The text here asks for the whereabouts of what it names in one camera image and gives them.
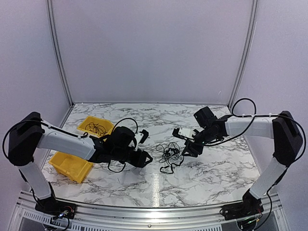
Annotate left aluminium corner post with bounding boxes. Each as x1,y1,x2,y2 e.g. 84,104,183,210
46,0,74,107

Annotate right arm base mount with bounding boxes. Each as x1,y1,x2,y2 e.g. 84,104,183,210
219,191,264,220

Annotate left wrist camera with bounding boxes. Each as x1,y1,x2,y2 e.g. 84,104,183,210
129,129,149,151

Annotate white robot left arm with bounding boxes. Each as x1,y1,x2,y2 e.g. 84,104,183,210
2,112,153,214

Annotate yellow bin near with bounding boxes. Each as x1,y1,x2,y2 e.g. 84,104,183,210
49,152,93,183

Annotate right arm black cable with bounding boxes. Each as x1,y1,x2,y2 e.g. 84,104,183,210
202,97,308,169

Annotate black cables in far bin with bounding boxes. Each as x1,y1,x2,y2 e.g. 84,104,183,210
86,122,108,135

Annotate yellow bin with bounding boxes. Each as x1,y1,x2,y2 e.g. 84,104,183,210
77,115,114,137
49,152,93,183

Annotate cable bundle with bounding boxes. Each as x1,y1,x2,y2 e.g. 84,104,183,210
155,141,185,174

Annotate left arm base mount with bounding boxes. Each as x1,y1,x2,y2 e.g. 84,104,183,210
35,197,77,219

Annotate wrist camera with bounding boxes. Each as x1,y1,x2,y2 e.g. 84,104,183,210
172,128,198,140
129,129,149,151

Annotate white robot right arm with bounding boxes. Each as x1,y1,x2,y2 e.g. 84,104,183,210
173,107,306,216

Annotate yellow bin far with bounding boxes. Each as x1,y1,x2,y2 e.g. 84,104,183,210
77,115,114,137

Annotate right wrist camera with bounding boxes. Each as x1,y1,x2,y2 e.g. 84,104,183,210
172,128,198,140

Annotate right aluminium corner post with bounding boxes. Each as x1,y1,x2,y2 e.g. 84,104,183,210
228,0,259,109

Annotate aluminium corner post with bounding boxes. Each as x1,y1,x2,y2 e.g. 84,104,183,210
228,0,259,109
46,0,74,107

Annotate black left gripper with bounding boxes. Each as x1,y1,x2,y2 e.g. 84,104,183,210
112,147,153,167

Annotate aluminium front rail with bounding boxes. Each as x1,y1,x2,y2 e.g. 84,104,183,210
14,190,282,231

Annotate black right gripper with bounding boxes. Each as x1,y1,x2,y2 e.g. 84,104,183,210
181,127,218,157

